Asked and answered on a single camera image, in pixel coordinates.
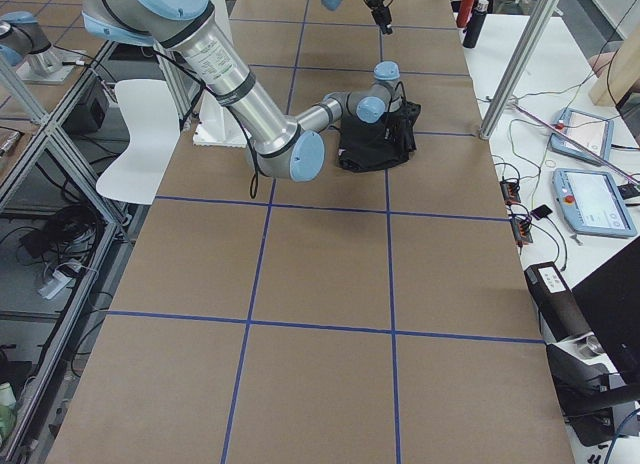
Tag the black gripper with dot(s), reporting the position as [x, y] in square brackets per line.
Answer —
[376, 2]
[388, 130]

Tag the black graphic t-shirt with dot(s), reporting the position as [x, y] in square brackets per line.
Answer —
[363, 148]

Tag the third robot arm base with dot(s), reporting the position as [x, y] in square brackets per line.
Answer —
[21, 35]

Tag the black water bottle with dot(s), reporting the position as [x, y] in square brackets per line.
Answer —
[475, 24]

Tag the red bottle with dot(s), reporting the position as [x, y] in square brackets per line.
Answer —
[464, 12]

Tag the far teach pendant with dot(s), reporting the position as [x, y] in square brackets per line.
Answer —
[591, 131]

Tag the teach pendant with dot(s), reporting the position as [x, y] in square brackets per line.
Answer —
[591, 131]
[591, 203]

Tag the near teach pendant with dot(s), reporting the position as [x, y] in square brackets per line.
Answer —
[591, 203]

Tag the white plastic chair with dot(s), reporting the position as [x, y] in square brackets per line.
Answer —
[152, 121]

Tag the black box device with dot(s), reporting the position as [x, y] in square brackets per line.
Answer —
[559, 315]

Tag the black monitor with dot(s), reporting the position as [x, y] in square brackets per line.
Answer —
[609, 300]

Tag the aluminium frame post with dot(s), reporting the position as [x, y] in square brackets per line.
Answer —
[527, 43]

